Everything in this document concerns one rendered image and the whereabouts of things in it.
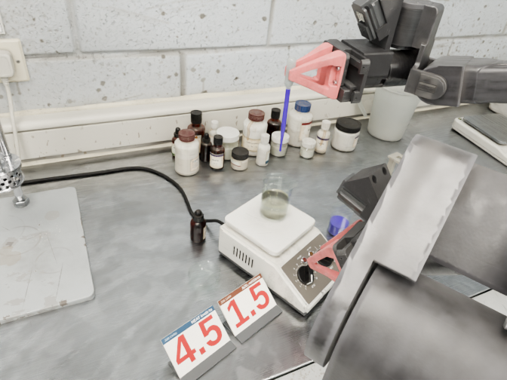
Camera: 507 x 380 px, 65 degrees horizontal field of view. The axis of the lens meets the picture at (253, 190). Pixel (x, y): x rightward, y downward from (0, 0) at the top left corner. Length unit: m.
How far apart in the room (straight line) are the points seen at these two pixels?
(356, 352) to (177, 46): 0.88
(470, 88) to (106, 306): 0.63
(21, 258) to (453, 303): 0.69
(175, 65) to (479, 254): 0.86
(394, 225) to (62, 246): 0.66
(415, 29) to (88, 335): 0.65
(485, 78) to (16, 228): 0.80
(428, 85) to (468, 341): 0.49
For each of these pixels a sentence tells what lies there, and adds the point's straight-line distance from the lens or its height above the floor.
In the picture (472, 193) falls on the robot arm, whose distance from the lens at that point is 0.23.
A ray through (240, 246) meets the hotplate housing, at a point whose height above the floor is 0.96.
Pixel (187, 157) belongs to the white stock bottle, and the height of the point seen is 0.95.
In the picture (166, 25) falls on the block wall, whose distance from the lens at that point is 0.97.
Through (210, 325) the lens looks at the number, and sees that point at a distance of 0.62.
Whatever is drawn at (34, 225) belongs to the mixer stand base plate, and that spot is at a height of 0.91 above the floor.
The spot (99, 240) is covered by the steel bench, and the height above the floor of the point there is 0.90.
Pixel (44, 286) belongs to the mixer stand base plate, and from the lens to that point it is 0.73.
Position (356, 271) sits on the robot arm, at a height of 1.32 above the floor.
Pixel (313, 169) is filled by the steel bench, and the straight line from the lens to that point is 1.01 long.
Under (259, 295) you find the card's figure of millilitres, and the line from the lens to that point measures 0.67.
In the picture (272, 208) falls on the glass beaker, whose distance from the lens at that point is 0.67.
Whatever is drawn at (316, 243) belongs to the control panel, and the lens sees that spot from 0.71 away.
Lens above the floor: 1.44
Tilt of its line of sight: 37 degrees down
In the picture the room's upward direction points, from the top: 7 degrees clockwise
